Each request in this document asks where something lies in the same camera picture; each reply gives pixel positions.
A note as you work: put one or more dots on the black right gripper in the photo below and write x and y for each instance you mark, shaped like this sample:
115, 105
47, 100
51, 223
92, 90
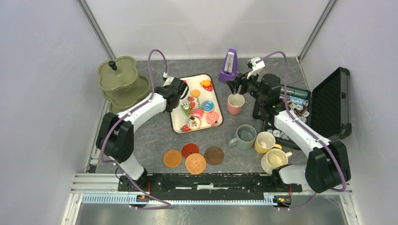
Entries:
239, 82

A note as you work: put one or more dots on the blue frosted donut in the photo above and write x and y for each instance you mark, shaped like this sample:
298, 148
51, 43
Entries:
207, 106

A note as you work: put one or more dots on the dark brown round coaster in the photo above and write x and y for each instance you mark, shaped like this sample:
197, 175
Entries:
214, 155

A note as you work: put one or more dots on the purple metronome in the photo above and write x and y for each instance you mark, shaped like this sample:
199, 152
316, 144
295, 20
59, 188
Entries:
229, 68

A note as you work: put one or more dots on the grey ceramic mug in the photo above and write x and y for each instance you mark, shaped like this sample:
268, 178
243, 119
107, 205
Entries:
244, 137

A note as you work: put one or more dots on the pink ceramic mug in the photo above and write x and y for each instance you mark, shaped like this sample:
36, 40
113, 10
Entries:
235, 103

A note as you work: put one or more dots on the white chocolate drizzle donut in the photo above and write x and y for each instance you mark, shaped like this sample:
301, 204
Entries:
193, 123

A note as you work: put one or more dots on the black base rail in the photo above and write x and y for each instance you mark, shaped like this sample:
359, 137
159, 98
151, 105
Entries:
213, 186

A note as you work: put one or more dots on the yellow ceramic mug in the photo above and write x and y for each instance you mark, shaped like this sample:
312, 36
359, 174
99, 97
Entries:
264, 142

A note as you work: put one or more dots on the green white cake slice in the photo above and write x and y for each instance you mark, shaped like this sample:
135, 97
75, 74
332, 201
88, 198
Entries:
186, 108

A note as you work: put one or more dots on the pink cake slice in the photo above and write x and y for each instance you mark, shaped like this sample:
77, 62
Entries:
198, 113

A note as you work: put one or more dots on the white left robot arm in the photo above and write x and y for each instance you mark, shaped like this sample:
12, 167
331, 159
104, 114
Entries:
115, 139

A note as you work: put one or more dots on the green tiered dessert stand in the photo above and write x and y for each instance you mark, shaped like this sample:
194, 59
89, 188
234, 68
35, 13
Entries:
122, 84

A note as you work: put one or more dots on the woven round coaster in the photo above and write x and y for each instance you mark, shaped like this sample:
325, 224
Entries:
195, 163

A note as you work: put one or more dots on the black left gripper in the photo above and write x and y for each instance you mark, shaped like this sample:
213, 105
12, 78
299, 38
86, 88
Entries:
169, 109

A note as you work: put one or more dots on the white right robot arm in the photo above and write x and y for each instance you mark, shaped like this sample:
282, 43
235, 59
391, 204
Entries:
327, 166

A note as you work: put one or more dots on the round orange biscuit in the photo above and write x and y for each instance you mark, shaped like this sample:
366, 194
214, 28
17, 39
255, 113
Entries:
195, 93

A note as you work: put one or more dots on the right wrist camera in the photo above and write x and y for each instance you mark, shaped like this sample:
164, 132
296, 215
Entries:
255, 65

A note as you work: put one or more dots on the strawberry print serving tray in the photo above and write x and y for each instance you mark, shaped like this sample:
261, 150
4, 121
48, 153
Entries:
179, 119

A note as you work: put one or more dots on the light brown round coaster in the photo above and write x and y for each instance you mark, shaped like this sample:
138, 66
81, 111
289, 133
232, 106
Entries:
172, 158

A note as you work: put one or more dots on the cream ceramic mug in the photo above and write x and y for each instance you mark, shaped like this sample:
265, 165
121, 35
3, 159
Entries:
273, 159

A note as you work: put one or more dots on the red round coaster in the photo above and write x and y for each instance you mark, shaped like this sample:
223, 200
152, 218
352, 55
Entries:
189, 149

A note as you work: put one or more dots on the open black case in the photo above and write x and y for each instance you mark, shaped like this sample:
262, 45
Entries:
326, 109

